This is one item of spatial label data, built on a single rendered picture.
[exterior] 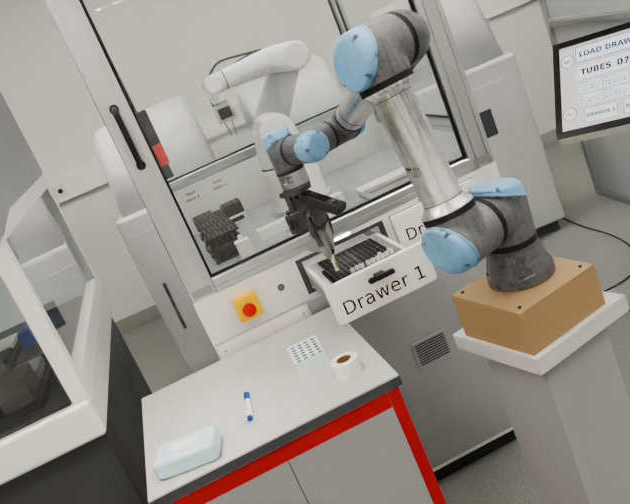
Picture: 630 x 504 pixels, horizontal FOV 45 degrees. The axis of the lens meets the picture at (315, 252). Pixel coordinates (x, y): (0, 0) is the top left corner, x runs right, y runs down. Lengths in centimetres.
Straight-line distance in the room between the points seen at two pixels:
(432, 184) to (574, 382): 56
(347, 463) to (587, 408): 56
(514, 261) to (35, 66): 429
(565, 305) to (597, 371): 21
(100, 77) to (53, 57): 334
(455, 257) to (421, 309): 87
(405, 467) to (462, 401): 74
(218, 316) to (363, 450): 67
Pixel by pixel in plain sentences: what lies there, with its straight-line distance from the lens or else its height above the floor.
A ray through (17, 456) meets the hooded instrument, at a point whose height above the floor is 85.
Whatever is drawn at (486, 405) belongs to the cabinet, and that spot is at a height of 19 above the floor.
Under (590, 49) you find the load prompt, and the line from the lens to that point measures 242.
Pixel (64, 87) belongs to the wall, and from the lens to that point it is 546.
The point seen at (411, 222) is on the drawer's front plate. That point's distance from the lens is 230.
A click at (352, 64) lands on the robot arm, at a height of 144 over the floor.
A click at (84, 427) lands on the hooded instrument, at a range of 206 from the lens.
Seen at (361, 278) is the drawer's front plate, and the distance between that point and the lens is 194.
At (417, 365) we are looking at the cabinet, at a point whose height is 44.
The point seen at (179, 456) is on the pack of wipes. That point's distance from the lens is 176.
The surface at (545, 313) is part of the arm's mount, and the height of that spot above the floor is 83.
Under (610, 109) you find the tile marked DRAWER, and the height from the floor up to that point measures 100.
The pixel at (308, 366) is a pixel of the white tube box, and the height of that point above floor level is 78.
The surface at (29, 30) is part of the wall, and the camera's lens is 550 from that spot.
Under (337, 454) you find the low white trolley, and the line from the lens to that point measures 180.
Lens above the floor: 156
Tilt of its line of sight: 16 degrees down
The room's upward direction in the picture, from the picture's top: 23 degrees counter-clockwise
